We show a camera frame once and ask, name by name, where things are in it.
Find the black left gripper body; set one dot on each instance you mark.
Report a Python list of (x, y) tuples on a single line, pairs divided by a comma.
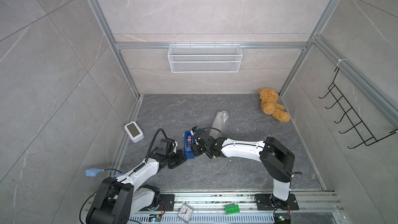
[(174, 159)]

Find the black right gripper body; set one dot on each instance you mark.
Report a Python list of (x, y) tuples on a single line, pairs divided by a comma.
[(199, 150)]

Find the blue tape dispenser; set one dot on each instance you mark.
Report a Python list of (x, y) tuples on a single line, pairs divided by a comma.
[(187, 145)]

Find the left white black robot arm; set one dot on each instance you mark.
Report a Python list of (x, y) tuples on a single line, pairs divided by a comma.
[(113, 200)]

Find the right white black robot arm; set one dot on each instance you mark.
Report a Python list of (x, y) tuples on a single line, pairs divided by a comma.
[(276, 158)]

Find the white digital clock display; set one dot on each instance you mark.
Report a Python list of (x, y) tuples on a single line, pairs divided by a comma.
[(134, 132)]

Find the small white analog clock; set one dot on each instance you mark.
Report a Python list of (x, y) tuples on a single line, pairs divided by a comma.
[(185, 213)]

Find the green toy brick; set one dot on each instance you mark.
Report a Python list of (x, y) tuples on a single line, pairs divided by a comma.
[(232, 209)]

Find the brown teddy bear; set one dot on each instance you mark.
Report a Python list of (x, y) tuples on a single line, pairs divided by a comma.
[(270, 106)]

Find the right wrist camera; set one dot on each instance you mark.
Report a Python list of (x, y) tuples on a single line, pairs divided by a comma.
[(194, 129)]

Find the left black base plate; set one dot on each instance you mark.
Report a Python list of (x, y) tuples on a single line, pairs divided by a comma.
[(163, 202)]

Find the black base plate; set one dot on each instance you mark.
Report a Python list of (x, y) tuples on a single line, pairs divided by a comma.
[(163, 202), (268, 202)]

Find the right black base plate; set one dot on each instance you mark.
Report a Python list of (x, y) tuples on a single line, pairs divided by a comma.
[(268, 202)]

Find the white wire mesh basket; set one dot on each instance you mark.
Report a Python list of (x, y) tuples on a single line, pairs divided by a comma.
[(204, 58)]

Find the black wall hook rack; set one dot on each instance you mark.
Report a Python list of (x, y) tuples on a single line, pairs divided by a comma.
[(356, 123)]

